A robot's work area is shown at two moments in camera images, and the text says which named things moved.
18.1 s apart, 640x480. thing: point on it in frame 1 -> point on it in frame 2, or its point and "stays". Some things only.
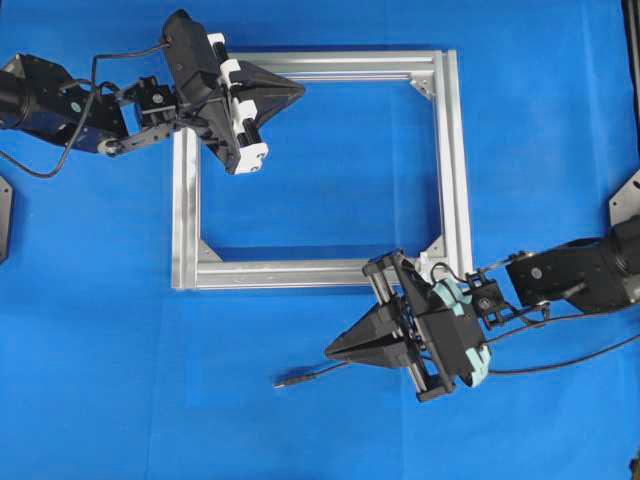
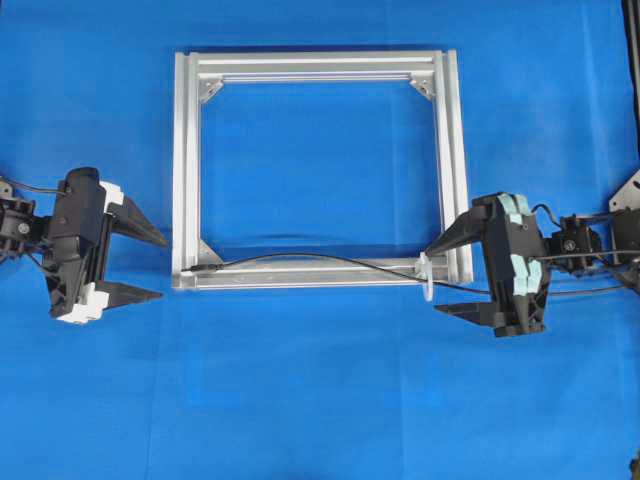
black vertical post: x=631 y=10 stays
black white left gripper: x=205 y=84 -> x=78 y=255
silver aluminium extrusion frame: x=437 y=72 stays
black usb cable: x=296 y=379 -> x=408 y=265
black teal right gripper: x=442 y=335 -> x=516 y=262
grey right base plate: x=626 y=203 stays
